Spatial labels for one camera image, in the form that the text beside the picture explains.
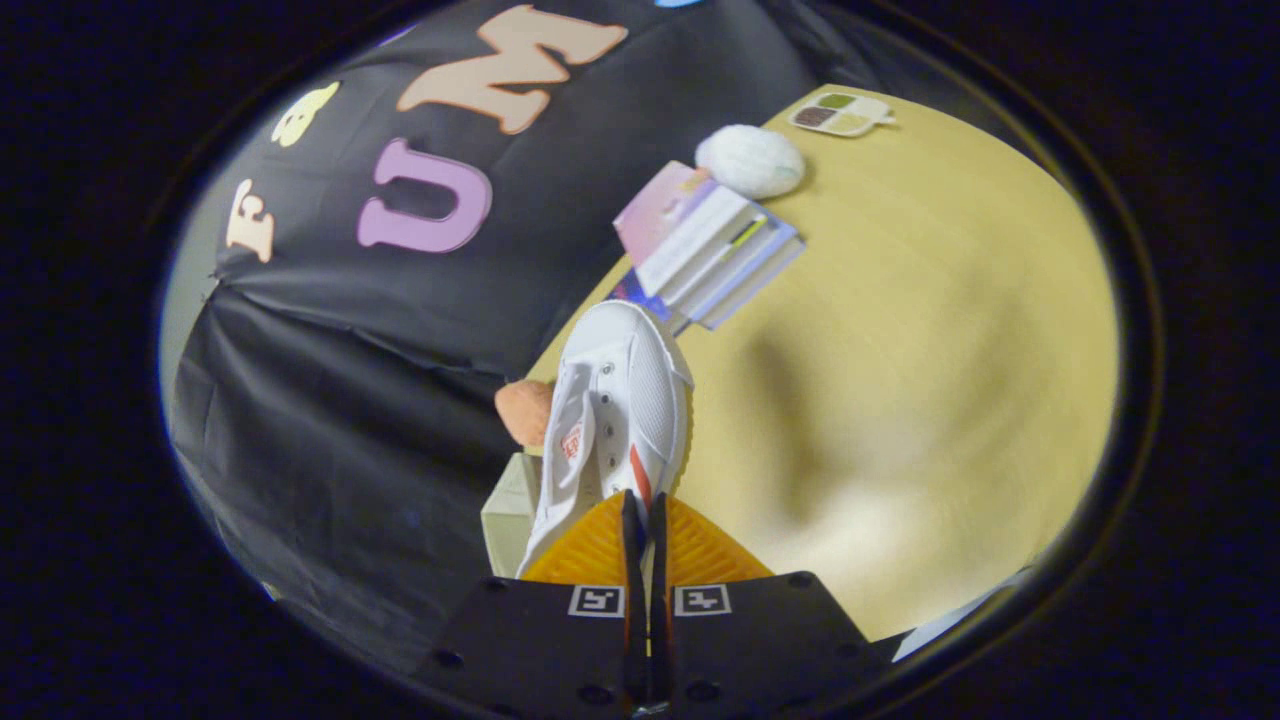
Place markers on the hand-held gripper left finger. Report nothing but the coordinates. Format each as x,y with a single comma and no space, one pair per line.
530,645

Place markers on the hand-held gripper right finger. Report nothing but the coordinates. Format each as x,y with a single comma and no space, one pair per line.
760,645

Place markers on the beige fabric storage box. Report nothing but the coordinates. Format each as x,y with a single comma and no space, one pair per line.
510,510

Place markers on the white canvas shoe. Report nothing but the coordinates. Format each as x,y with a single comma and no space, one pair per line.
640,380

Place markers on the orange oval sponge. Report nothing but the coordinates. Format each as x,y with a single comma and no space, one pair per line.
528,412

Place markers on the black backdrop cloth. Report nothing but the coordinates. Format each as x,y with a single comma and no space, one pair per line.
330,420

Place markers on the dark blue book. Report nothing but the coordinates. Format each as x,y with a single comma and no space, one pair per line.
632,292

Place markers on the pale blue book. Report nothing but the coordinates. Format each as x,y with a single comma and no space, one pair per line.
745,275

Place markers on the yellow green pen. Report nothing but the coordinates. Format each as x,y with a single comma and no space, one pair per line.
748,232

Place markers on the pink white book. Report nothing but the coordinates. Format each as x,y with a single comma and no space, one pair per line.
665,215

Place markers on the white fluffy ball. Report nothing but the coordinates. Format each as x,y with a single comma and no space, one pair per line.
750,162

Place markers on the small colour palette tray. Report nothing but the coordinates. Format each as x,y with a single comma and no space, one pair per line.
838,114

